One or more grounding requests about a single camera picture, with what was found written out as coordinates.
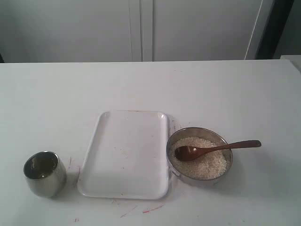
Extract brown wooden spoon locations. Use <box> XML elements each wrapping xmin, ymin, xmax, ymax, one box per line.
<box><xmin>174</xmin><ymin>140</ymin><xmax>261</xmax><ymax>161</ymax></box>

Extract steel bowl of rice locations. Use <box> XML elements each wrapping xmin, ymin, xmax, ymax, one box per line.
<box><xmin>166</xmin><ymin>127</ymin><xmax>233</xmax><ymax>186</ymax></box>

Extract stainless steel cup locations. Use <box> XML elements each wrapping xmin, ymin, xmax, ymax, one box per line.
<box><xmin>23</xmin><ymin>151</ymin><xmax>67</xmax><ymax>198</ymax></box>

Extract white rectangular tray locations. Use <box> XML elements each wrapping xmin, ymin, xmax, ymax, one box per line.
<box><xmin>77</xmin><ymin>111</ymin><xmax>169</xmax><ymax>200</ymax></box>

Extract white cabinet doors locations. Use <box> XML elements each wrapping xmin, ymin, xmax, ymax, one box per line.
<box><xmin>0</xmin><ymin>0</ymin><xmax>273</xmax><ymax>63</ymax></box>

